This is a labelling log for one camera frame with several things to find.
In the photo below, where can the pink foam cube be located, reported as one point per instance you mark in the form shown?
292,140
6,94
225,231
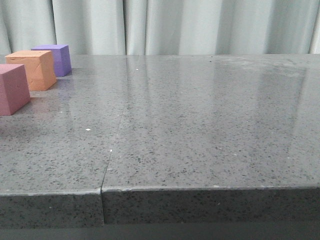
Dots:
14,90

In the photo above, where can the purple foam cube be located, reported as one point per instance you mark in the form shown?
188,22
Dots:
61,57

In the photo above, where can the grey-white curtain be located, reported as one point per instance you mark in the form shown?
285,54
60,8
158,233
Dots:
162,27

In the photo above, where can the orange foam cube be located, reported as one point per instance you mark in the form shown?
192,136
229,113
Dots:
39,67

